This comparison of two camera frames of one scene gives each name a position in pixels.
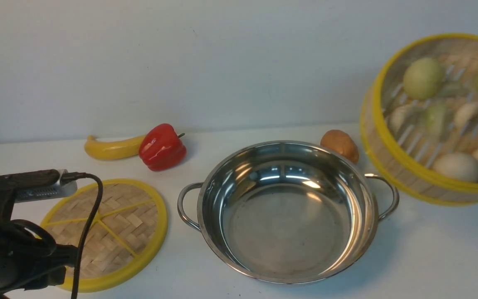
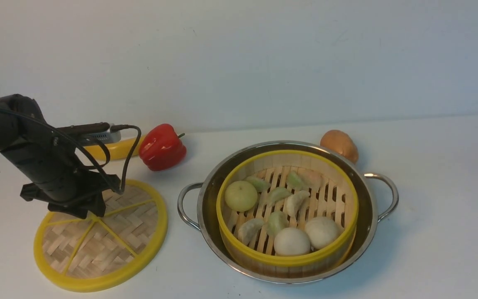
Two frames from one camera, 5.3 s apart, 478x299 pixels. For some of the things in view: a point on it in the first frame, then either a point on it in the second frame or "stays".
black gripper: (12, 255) → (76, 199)
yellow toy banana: (113, 150) stays
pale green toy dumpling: (435, 115) → (277, 220)
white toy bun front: (459, 165) → (291, 241)
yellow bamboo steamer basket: (432, 117) → (286, 213)
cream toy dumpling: (464, 112) → (294, 201)
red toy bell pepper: (160, 148) stays
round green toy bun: (423, 78) → (240, 196)
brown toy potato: (341, 143) stays
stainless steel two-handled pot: (286, 213) stays
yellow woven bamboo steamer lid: (125, 237) stays
